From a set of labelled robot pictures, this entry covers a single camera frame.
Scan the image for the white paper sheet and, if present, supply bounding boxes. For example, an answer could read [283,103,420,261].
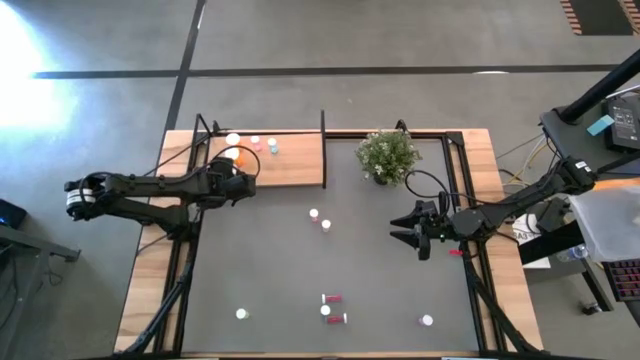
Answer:
[512,213,552,270]

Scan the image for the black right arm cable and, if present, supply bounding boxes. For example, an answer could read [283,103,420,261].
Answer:
[402,169,501,207]

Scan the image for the black power adapter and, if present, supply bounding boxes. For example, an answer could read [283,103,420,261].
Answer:
[601,93,640,152]

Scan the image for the black aluminium rig frame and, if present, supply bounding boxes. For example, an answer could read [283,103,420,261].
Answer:
[112,113,546,359]

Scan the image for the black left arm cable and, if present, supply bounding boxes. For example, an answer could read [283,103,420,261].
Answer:
[212,144,263,178]

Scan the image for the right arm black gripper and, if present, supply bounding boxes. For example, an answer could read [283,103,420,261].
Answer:
[389,200,454,251]

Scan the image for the black device with blue light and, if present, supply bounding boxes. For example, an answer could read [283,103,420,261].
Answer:
[0,198,29,230]

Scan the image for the dark rug with striped border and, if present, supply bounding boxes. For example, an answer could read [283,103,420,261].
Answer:
[559,0,640,37]

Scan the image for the clear water bottle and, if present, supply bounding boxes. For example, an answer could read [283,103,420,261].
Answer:
[555,243,590,264]

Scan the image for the black pole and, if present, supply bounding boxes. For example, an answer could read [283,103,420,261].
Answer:
[556,47,640,125]

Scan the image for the grey table mat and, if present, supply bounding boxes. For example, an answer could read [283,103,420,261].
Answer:
[180,137,481,354]

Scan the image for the wooden shelf board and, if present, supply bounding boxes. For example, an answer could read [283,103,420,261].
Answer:
[206,132,327,191]

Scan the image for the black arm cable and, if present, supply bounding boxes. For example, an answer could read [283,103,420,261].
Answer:
[212,144,263,178]
[402,169,501,207]

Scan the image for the keyboard with blue keys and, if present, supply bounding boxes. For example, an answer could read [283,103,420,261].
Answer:
[602,258,640,303]

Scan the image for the dark side table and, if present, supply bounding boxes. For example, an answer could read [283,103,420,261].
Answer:
[539,84,640,186]

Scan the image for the green plant in black pot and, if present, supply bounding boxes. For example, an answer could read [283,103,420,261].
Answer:
[354,129,423,187]

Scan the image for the black desk frame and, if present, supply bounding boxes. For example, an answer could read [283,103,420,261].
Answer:
[517,219,615,314]

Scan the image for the clear plastic bag orange edge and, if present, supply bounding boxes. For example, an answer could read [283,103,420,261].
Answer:
[566,177,640,264]

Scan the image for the teal sticky note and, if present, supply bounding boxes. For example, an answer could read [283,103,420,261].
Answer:
[586,114,616,137]

